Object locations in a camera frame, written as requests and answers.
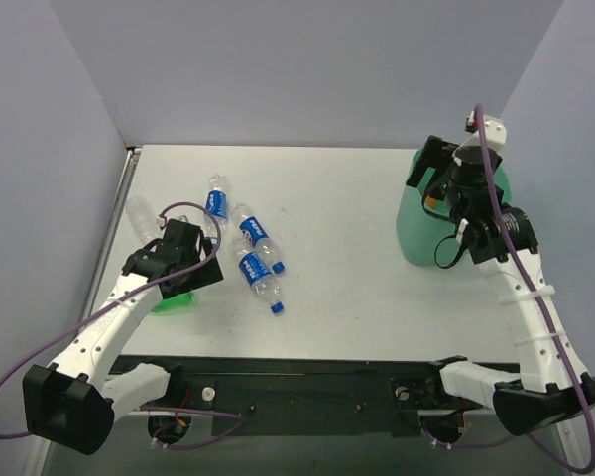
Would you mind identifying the pepsi bottle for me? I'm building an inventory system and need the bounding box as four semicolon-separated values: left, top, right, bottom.
229;238;285;315
205;174;230;235
230;202;286;275

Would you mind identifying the orange juice bottle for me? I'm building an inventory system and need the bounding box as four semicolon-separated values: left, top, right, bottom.
424;196;437;209

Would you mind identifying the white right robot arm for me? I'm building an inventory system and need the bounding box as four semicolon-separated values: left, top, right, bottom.
407;136;595;435

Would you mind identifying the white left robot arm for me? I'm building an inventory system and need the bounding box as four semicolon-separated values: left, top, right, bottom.
23;219;223;455

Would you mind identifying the green plastic bin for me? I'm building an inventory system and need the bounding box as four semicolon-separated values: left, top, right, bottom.
396;153;509;269

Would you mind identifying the clear unlabelled bottle left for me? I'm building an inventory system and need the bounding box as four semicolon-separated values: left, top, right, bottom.
125;196;161;245

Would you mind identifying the green plastic bottle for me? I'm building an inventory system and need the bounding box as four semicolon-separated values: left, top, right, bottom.
151;292;194;315

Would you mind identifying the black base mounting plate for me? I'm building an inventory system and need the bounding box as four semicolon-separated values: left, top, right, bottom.
113;356;482;440

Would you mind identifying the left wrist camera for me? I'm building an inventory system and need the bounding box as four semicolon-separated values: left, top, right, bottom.
156;215;189;228

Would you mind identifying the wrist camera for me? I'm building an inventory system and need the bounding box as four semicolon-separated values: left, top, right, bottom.
461;111;507;153
156;215;189;228

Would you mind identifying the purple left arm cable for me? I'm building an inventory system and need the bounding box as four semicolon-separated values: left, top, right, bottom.
0;200;249;451

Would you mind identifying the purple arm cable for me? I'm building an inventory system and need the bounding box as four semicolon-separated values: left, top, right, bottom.
0;200;249;451
420;102;595;472

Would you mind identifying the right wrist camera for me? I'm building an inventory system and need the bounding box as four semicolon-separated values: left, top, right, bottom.
461;111;507;153

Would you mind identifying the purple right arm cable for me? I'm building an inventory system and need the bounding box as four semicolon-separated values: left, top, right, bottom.
420;102;595;472

